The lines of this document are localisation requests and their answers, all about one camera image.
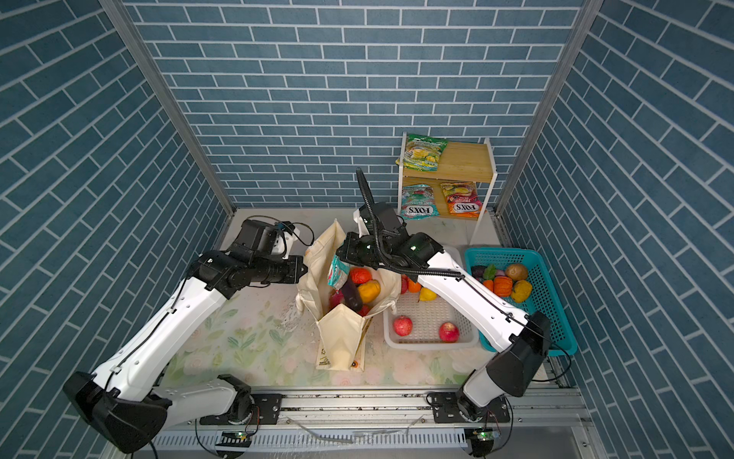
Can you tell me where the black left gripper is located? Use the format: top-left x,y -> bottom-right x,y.
250,253 -> 312,284

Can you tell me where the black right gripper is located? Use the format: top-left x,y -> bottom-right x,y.
335,229 -> 393,268

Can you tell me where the red tomato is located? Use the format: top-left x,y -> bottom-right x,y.
349,268 -> 373,286

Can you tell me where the teal Fox's candy bag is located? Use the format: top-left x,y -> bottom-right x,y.
327,254 -> 351,290

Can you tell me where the purple eggplant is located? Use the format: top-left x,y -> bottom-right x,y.
339,278 -> 363,313

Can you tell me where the pink dragon fruit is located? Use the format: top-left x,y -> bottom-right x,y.
329,290 -> 344,310

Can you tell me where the orange Fox's candy bag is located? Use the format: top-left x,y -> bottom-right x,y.
440,182 -> 482,218

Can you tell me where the cream canvas grocery bag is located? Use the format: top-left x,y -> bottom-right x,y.
296,221 -> 401,371

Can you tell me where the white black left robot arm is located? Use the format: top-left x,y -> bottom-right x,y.
63,217 -> 308,454

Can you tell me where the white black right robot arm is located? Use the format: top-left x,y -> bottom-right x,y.
336,202 -> 552,421

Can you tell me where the green Fox's candy bag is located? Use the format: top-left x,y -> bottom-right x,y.
401,184 -> 440,220

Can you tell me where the green yellow candy bag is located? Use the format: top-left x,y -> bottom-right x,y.
397,134 -> 449,172

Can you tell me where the small orange tangerine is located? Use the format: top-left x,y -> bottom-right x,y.
407,278 -> 422,293

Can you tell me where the yellow lemon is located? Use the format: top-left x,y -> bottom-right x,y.
419,288 -> 438,302

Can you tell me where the white plastic basket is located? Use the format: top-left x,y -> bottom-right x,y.
382,292 -> 479,352

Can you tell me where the white wooden two-tier shelf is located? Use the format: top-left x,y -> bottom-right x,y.
397,132 -> 497,245

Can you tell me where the orange pumpkin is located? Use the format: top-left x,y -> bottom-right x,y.
493,275 -> 514,298

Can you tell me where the brown potato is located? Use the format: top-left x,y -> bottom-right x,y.
505,263 -> 529,282

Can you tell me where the yellow bell pepper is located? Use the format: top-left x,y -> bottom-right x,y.
510,279 -> 533,303

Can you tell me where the teal plastic basket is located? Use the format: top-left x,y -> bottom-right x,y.
464,247 -> 578,357

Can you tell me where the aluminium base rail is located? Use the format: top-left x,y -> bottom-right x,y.
99,387 -> 609,459

